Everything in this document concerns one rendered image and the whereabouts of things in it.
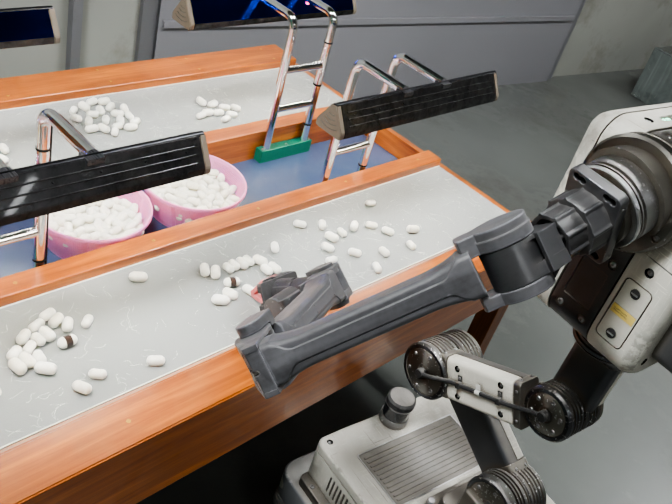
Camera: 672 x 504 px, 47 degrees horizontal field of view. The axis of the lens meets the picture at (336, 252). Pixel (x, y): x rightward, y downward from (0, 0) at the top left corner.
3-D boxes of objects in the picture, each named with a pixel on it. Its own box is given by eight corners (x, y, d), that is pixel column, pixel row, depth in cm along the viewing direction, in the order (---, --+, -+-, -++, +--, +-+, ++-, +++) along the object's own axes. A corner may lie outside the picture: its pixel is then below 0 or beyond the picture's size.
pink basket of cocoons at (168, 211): (261, 225, 202) (268, 195, 196) (175, 253, 184) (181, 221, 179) (200, 172, 214) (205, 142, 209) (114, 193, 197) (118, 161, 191)
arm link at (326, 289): (292, 386, 111) (258, 319, 110) (259, 399, 113) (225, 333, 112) (360, 298, 151) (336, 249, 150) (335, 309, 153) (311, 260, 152)
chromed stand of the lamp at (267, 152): (309, 151, 239) (346, 12, 213) (259, 163, 226) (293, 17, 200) (270, 121, 248) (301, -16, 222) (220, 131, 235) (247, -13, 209)
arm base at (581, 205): (609, 261, 105) (631, 197, 96) (566, 289, 102) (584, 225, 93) (562, 224, 110) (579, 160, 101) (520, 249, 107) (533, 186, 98)
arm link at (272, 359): (246, 421, 104) (212, 355, 103) (266, 387, 117) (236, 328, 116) (562, 285, 96) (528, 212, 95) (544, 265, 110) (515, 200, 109)
